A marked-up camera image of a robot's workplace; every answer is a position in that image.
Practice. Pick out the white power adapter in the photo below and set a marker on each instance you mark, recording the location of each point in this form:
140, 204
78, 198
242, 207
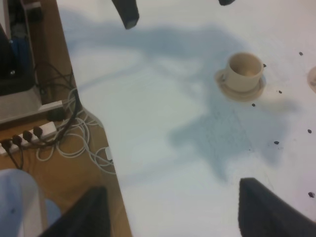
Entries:
108, 153

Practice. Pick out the black equipment case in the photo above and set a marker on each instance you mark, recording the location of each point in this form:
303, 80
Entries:
16, 57

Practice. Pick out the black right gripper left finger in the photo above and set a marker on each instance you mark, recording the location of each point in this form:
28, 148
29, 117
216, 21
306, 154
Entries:
89, 217

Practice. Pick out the near tan cup saucer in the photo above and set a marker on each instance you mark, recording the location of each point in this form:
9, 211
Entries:
311, 79

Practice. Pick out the far tan cup saucer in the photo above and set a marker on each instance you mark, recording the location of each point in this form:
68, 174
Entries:
239, 96

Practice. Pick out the white round object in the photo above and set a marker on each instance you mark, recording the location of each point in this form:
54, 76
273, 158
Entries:
22, 208

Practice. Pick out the far tan teacup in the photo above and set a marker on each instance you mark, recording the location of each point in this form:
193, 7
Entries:
243, 72

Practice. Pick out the grey metal frame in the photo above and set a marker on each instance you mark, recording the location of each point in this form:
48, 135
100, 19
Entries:
24, 104

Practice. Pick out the white power strip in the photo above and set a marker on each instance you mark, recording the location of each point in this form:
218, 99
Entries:
34, 138

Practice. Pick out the tan cup saucer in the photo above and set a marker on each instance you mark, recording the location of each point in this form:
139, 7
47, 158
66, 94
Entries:
311, 79
239, 96

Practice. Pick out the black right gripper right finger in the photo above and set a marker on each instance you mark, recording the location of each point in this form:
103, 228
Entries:
263, 214

